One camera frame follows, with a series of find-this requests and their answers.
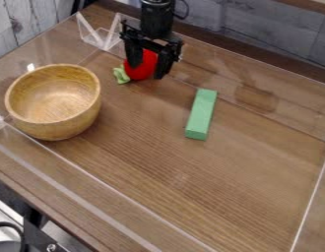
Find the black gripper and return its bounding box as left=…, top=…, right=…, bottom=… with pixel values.
left=121, top=0, right=185, bottom=80

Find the red plush strawberry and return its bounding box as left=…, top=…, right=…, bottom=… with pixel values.
left=113, top=49, right=157, bottom=85

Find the green rectangular block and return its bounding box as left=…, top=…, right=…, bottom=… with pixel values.
left=185, top=89, right=217, bottom=141

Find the wooden bowl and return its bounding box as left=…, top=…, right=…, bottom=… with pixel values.
left=5, top=64, right=101, bottom=141

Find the clear acrylic table barrier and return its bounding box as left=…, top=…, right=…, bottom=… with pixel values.
left=0, top=20, right=325, bottom=252

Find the clear acrylic corner bracket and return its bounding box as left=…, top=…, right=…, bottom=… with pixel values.
left=76, top=13, right=122, bottom=53

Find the black cable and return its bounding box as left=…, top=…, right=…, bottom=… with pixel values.
left=0, top=221, right=28, bottom=252

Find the black metal bracket with screw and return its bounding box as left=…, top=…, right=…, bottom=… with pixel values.
left=24, top=220, right=69, bottom=252

